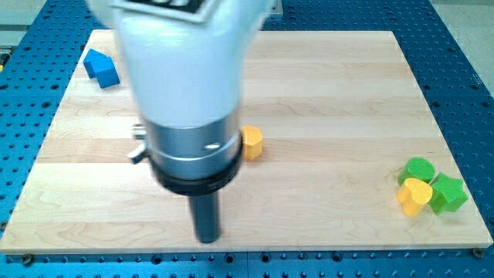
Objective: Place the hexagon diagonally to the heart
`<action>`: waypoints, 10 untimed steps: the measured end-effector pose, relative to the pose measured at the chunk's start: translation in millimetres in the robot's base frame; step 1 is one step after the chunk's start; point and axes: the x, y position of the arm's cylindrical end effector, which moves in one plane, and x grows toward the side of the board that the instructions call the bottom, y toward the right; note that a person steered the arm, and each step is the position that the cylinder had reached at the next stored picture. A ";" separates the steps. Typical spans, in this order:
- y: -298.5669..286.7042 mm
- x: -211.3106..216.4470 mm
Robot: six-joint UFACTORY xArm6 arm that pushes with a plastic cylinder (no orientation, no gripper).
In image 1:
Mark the yellow heart block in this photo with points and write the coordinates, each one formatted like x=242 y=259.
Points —
x=413 y=195

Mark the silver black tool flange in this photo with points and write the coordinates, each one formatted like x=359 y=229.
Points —
x=191 y=161

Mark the wooden board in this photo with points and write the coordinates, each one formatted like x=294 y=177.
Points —
x=340 y=114

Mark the blue pentagon block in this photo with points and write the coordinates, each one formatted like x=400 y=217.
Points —
x=102 y=68

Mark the yellow hexagon block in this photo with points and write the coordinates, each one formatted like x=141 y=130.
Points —
x=252 y=142

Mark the green cylinder block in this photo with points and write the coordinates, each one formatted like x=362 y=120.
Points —
x=419 y=168

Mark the green star block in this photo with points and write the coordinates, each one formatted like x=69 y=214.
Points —
x=448 y=194

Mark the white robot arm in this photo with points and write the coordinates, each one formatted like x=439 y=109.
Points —
x=185 y=62

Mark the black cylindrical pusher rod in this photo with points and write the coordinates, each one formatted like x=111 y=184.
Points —
x=205 y=217

